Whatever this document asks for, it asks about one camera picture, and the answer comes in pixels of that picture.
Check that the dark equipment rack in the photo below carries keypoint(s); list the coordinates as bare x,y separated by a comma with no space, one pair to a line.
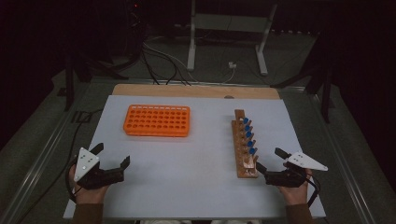
135,28

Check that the white metal stand frame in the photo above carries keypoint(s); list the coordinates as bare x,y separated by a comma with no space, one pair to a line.
192,46

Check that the blue-capped clear tube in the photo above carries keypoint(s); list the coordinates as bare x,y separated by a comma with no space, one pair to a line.
250,143
247,128
246,120
252,151
248,134

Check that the orange plastic tube rack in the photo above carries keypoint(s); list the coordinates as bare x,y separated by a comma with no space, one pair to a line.
157,121

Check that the wooden tube rack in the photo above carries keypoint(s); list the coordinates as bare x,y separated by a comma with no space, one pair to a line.
241,155

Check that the black tripod stand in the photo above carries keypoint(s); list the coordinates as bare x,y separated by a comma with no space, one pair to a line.
325,93

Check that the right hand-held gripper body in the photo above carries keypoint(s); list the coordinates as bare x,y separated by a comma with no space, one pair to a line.
286,179

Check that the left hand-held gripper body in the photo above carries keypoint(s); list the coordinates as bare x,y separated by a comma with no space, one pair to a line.
93,177

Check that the white plug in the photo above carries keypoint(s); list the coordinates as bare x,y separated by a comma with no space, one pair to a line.
232,65

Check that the person's left hand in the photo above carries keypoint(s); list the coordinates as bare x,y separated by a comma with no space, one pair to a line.
90,196

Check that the person's right hand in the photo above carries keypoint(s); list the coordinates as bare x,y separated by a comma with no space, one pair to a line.
295,196

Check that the metal floor rail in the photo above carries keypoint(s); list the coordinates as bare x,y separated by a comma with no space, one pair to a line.
40,158
339,152

